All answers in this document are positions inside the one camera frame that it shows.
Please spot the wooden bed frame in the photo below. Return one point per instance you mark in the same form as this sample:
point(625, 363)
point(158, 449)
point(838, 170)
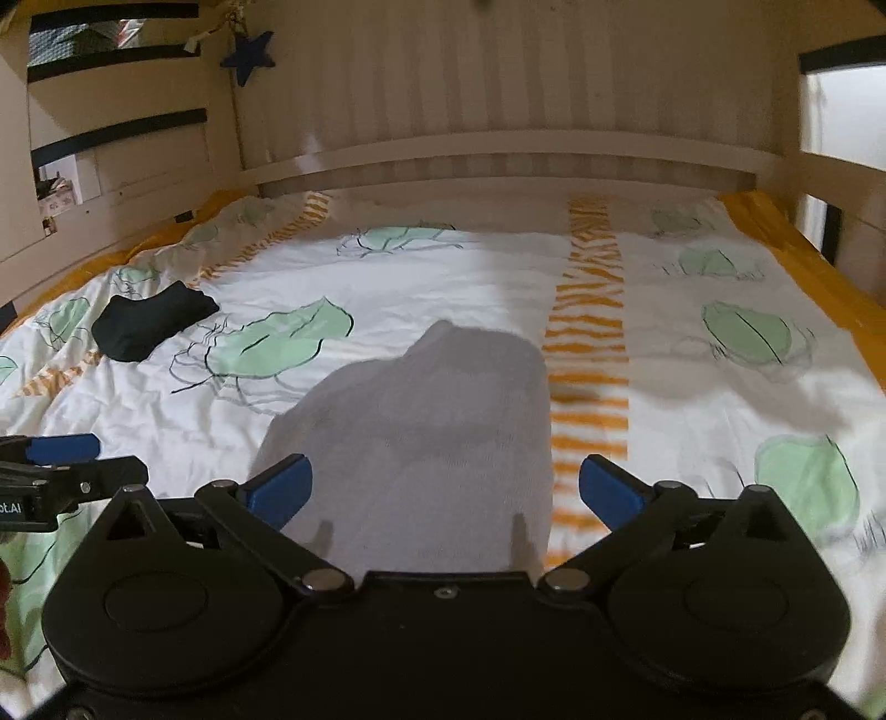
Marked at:
point(484, 69)

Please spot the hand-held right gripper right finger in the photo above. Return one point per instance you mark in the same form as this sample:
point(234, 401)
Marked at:
point(609, 488)

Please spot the white leaf printed blanket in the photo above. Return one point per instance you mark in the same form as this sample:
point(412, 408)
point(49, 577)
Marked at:
point(692, 415)

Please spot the black folded cloth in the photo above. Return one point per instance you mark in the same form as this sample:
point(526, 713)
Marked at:
point(149, 318)

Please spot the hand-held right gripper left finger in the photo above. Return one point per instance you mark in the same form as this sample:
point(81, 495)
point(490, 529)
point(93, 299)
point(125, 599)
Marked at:
point(280, 488)

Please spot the blue star decoration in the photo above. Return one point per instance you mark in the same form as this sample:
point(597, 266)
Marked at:
point(250, 57)

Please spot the grey hoodie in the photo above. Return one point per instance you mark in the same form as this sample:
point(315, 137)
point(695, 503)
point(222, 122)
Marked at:
point(429, 429)

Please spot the yellow bed sheet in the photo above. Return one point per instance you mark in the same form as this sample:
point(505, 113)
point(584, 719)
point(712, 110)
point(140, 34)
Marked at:
point(817, 277)

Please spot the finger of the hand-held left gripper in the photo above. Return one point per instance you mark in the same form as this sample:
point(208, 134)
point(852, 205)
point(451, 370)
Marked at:
point(104, 474)
point(66, 448)

